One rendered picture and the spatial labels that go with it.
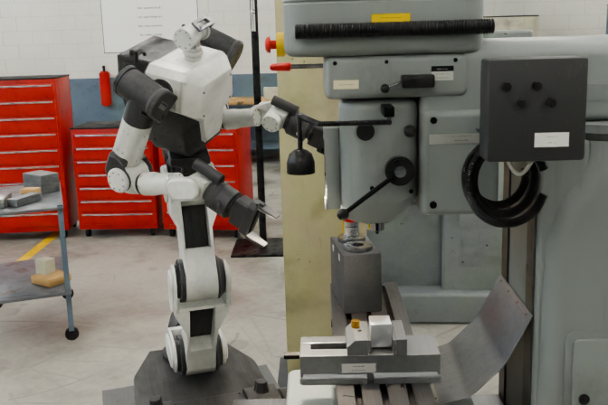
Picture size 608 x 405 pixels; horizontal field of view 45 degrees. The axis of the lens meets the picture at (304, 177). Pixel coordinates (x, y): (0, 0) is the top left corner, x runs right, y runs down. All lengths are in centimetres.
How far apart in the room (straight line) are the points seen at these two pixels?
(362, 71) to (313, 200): 198
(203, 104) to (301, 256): 165
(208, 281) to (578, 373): 114
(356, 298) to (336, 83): 80
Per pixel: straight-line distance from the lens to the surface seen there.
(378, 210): 185
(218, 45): 250
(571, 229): 185
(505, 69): 155
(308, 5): 174
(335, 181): 189
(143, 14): 1114
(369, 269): 228
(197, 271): 242
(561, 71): 158
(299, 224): 372
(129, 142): 224
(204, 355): 265
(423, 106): 179
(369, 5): 175
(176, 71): 225
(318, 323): 388
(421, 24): 172
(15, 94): 695
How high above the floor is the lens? 179
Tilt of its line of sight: 11 degrees down
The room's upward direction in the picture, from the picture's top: 2 degrees counter-clockwise
